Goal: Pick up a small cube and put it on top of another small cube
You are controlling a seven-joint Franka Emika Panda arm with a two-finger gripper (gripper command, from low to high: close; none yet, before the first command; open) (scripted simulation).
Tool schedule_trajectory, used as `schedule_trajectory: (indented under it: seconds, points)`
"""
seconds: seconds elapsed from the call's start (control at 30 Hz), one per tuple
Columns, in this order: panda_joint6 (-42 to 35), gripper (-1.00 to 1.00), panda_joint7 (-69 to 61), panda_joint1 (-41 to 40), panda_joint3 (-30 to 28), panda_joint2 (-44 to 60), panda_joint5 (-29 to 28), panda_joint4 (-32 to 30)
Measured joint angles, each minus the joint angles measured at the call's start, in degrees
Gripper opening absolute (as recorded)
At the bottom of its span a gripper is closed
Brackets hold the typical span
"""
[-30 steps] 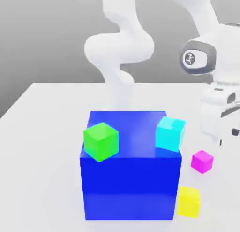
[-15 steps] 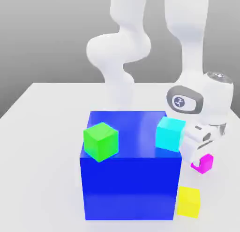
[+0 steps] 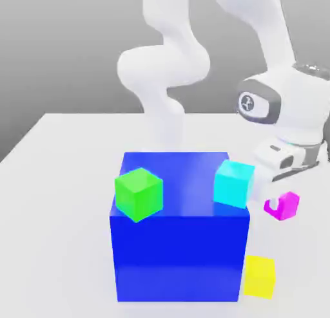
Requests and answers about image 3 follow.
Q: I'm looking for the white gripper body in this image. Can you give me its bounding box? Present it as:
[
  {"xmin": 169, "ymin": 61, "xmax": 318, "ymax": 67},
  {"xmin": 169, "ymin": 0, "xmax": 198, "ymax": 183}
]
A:
[{"xmin": 247, "ymin": 161, "xmax": 321, "ymax": 203}]

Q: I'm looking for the small magenta cube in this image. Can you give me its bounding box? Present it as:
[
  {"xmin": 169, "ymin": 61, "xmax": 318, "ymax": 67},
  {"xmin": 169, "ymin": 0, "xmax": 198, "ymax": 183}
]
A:
[{"xmin": 263, "ymin": 191, "xmax": 301, "ymax": 221}]

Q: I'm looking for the small cyan cube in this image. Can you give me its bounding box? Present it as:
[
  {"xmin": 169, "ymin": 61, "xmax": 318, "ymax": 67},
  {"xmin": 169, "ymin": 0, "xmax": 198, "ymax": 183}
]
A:
[{"xmin": 213, "ymin": 159, "xmax": 256, "ymax": 210}]

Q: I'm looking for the small yellow cube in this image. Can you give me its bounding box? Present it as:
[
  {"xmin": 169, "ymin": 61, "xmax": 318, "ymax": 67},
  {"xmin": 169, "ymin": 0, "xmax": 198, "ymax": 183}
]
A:
[{"xmin": 243, "ymin": 255, "xmax": 276, "ymax": 300}]

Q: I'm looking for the small green cube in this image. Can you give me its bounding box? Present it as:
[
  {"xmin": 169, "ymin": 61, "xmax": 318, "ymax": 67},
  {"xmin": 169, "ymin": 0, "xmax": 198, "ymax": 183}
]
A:
[{"xmin": 114, "ymin": 167, "xmax": 164, "ymax": 223}]

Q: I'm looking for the large blue box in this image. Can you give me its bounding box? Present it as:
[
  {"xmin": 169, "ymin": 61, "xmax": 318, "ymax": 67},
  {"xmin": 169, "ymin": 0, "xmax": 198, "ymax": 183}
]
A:
[{"xmin": 109, "ymin": 151, "xmax": 251, "ymax": 303}]

